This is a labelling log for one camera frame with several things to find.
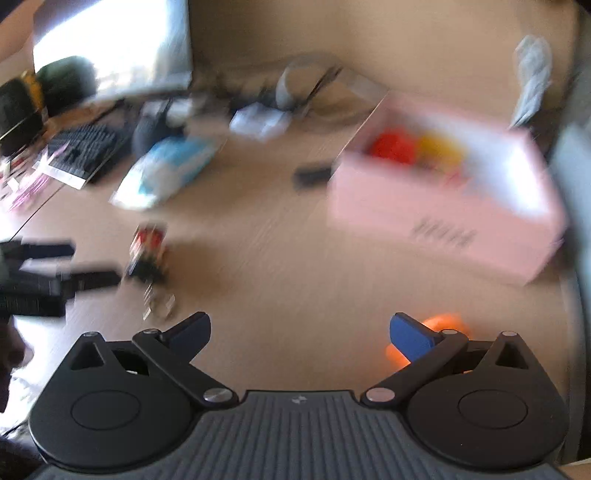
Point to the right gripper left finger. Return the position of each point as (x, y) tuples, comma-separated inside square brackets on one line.
[(172, 351)]

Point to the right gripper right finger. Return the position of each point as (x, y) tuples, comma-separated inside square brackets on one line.
[(402, 385)]

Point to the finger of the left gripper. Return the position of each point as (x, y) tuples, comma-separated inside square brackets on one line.
[(17, 250), (80, 281)]

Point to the orange plastic toy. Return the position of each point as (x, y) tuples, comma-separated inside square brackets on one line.
[(411, 339)]

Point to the black plush toy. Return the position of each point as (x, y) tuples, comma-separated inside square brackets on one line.
[(150, 130)]

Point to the yellow ribbed toy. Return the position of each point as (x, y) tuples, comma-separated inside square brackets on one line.
[(440, 152)]

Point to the red bear figurine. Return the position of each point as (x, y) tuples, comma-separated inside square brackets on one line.
[(395, 145)]

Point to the black mechanical keyboard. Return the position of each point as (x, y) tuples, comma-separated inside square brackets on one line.
[(81, 155)]

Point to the black retro speaker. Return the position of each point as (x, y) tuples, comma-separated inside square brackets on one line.
[(20, 120)]

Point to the blue white snack bag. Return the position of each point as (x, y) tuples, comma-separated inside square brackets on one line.
[(168, 167)]

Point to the pink cardboard box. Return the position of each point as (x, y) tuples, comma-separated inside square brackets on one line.
[(504, 214)]

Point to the curved computer monitor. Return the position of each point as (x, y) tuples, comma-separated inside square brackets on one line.
[(133, 47)]

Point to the glass computer case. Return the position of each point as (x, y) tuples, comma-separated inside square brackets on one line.
[(570, 167)]

